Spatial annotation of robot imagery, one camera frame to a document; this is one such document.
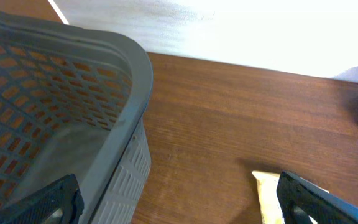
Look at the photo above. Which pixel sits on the grey plastic basket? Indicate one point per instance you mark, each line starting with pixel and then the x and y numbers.
pixel 72 102

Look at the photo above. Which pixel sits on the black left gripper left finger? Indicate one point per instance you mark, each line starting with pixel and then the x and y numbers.
pixel 58 202

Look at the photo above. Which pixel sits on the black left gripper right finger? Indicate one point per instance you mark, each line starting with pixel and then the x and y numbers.
pixel 302 202

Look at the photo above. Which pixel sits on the cream snack bag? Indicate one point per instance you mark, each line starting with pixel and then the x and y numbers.
pixel 267 183

